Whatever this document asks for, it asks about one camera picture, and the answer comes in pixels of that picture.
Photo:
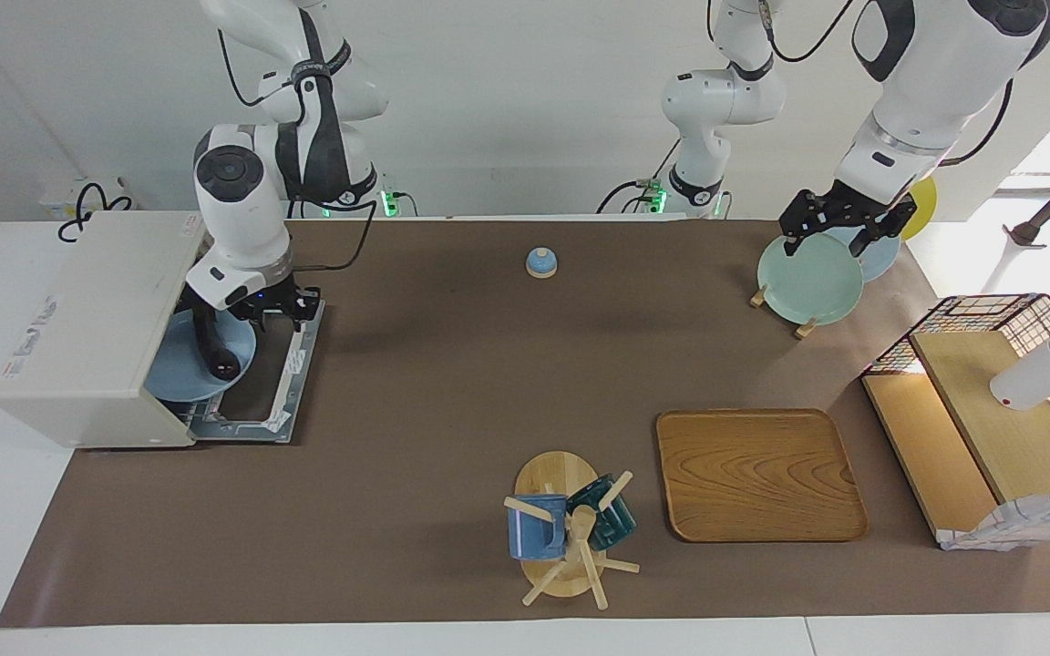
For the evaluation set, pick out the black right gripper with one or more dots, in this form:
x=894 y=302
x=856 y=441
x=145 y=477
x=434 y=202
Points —
x=270 y=301

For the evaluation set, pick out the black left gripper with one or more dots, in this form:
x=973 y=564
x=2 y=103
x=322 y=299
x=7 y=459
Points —
x=844 y=208

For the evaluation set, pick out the light blue plate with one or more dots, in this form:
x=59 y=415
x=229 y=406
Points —
x=179 y=364

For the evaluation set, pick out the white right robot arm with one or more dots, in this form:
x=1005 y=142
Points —
x=242 y=219

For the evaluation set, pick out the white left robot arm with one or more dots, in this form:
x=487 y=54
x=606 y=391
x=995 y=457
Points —
x=935 y=82

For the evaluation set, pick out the cream toaster oven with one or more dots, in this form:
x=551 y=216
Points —
x=87 y=337

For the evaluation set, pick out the mint green plate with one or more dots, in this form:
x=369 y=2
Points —
x=808 y=282

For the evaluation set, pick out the pale blue racked plate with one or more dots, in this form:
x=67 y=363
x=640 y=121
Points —
x=885 y=260

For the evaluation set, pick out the wooden plate rack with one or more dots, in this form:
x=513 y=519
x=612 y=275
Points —
x=806 y=328

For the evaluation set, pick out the yellow plate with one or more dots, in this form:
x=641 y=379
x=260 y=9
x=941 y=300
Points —
x=924 y=205

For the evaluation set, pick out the brown table mat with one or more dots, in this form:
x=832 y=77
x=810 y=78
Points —
x=443 y=410

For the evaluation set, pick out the wooden serving tray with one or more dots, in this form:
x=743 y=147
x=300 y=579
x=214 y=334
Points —
x=762 y=474

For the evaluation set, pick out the white bottle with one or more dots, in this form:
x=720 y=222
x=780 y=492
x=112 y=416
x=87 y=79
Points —
x=1031 y=378

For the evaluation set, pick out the blue service bell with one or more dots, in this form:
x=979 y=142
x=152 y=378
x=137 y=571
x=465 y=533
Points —
x=541 y=264

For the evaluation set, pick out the wooden mug tree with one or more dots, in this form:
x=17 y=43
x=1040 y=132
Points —
x=557 y=474

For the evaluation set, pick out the blue mug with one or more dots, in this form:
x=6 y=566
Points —
x=534 y=533

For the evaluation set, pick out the checked white cloth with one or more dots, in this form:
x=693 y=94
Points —
x=1017 y=524

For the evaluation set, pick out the dark green mug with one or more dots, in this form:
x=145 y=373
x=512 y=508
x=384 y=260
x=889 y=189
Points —
x=612 y=519

